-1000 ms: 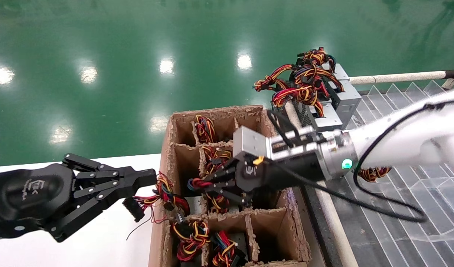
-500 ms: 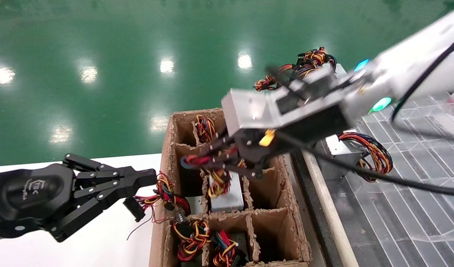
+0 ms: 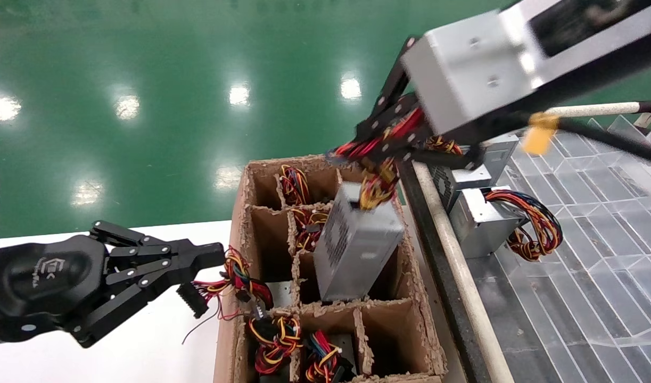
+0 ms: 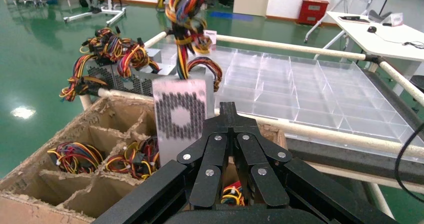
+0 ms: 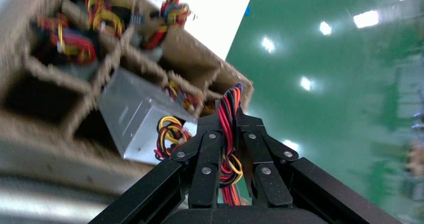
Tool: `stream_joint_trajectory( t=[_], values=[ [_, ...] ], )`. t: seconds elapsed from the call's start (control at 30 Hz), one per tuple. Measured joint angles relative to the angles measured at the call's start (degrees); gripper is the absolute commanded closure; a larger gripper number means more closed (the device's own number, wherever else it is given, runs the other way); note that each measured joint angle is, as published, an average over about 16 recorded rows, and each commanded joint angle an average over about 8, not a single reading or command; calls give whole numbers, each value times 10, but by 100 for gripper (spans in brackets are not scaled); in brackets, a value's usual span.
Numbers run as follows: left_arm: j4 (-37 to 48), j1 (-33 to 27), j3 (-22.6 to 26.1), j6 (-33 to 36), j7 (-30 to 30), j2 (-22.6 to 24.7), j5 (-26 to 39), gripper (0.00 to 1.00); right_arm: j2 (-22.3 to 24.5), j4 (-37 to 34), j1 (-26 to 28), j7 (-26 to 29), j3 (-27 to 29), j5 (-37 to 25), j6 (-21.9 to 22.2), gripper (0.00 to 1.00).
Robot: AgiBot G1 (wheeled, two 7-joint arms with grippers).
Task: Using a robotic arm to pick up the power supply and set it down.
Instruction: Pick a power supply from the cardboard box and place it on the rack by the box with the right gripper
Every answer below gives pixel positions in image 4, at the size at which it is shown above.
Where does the clear acrylic divider tray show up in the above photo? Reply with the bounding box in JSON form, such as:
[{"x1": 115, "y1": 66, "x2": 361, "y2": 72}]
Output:
[{"x1": 155, "y1": 42, "x2": 412, "y2": 144}]

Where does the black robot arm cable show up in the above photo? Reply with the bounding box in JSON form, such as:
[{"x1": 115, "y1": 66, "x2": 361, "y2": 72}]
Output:
[{"x1": 395, "y1": 122, "x2": 424, "y2": 204}]

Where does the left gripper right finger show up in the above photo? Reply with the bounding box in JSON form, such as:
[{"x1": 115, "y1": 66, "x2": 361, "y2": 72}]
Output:
[{"x1": 228, "y1": 102, "x2": 293, "y2": 208}]

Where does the white folded name card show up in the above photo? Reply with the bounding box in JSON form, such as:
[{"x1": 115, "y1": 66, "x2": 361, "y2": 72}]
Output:
[{"x1": 389, "y1": 12, "x2": 404, "y2": 27}]

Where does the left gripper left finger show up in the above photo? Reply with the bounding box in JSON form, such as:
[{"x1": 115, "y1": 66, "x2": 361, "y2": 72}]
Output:
[{"x1": 176, "y1": 102, "x2": 233, "y2": 209}]

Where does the brown cardboard divider box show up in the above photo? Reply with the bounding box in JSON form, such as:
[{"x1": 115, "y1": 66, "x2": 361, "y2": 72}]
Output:
[{"x1": 0, "y1": 95, "x2": 287, "y2": 224}]

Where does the red metal cabinet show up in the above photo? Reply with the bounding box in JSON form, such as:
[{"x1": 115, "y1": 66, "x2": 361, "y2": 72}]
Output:
[{"x1": 297, "y1": 0, "x2": 330, "y2": 26}]

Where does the white metal stand frame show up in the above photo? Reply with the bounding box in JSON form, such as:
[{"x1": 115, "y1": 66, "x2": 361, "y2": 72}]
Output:
[{"x1": 62, "y1": 0, "x2": 127, "y2": 26}]

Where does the white office table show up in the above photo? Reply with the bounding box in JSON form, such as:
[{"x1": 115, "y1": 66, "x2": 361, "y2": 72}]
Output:
[{"x1": 304, "y1": 10, "x2": 424, "y2": 94}]

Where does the white printed label card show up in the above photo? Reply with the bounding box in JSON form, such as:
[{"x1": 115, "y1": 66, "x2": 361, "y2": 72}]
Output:
[{"x1": 203, "y1": 29, "x2": 218, "y2": 45}]

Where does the blue floor mat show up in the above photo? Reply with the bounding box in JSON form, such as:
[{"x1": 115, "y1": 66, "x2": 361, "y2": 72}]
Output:
[{"x1": 209, "y1": 10, "x2": 253, "y2": 22}]

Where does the black pipe joint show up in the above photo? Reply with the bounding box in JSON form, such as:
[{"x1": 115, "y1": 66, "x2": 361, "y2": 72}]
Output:
[{"x1": 363, "y1": 53, "x2": 388, "y2": 65}]

